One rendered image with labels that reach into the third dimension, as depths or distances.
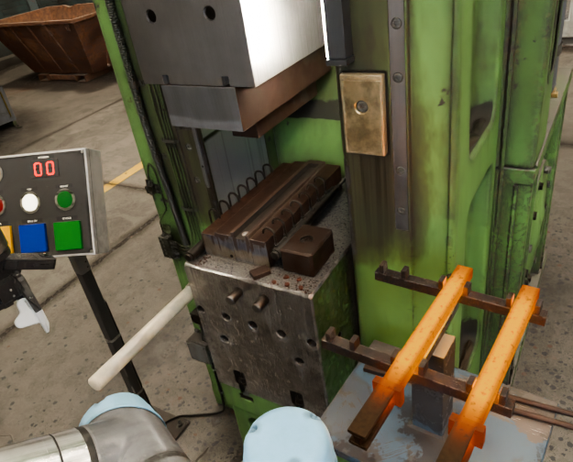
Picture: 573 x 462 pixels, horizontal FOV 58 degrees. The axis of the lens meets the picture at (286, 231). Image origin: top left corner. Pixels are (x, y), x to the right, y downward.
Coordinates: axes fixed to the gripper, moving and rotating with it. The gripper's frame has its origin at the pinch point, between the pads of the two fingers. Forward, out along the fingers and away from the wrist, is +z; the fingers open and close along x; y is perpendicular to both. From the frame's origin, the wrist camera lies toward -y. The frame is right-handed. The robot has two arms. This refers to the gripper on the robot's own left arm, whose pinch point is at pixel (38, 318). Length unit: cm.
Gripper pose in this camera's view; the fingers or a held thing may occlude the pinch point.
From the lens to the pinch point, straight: 134.6
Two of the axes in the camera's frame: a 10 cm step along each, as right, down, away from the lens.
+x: 7.1, 2.8, -6.4
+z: 1.4, 8.4, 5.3
